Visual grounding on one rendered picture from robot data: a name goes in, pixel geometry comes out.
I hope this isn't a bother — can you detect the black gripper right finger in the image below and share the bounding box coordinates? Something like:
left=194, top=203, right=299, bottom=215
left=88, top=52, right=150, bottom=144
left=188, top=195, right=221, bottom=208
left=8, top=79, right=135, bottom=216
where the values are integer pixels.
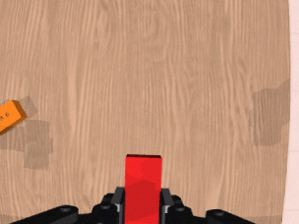
left=158, top=188, right=256, bottom=224

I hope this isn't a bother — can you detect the red and white eraser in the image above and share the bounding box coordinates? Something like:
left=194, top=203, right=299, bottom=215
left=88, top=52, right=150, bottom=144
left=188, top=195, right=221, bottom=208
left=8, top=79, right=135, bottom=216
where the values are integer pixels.
left=125, top=154, right=162, bottom=224

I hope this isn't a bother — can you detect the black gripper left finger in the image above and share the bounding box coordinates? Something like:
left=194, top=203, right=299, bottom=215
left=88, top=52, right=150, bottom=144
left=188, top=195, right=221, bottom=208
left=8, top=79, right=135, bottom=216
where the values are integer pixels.
left=10, top=187, right=126, bottom=224

